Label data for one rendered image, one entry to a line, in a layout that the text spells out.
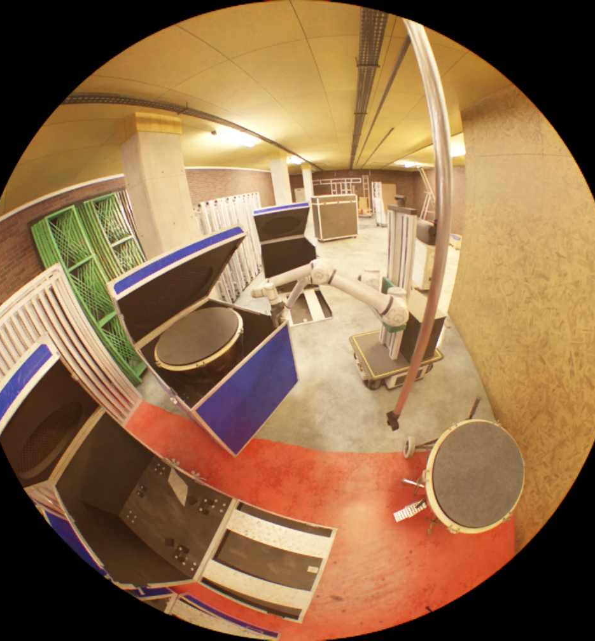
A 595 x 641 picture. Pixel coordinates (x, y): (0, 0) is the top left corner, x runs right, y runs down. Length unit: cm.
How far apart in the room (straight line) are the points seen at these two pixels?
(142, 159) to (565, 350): 388
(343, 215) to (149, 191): 647
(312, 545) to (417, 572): 88
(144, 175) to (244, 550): 334
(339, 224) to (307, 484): 728
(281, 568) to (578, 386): 243
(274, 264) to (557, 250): 460
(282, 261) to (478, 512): 476
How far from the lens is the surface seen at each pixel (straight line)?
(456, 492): 131
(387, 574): 205
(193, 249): 141
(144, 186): 241
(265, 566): 200
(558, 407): 210
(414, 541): 206
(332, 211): 756
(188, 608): 225
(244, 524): 189
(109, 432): 206
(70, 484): 218
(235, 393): 156
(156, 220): 237
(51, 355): 91
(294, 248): 465
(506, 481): 151
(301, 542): 189
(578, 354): 196
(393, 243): 194
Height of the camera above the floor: 193
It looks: 34 degrees down
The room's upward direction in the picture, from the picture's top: 9 degrees counter-clockwise
